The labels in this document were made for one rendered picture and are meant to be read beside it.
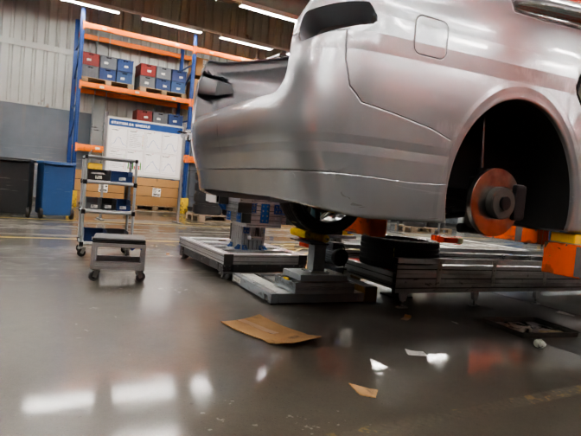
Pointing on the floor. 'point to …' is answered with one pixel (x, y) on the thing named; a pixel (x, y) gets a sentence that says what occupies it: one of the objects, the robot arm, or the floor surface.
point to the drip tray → (544, 330)
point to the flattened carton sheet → (268, 330)
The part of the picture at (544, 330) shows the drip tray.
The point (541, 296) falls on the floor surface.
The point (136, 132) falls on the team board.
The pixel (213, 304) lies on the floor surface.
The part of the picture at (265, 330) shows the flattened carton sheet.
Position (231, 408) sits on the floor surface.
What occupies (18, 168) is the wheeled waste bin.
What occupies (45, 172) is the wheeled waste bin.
